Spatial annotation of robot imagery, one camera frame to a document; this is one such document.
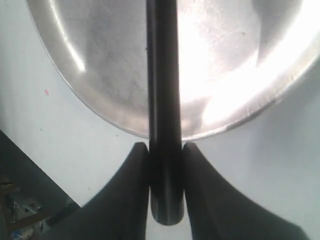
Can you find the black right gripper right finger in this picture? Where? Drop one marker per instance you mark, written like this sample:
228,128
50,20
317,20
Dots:
217,211

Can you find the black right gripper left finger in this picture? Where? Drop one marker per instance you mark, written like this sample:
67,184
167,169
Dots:
118,211

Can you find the black knife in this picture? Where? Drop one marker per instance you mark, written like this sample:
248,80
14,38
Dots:
165,137

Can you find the round steel plate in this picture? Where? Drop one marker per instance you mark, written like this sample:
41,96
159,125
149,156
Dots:
236,57

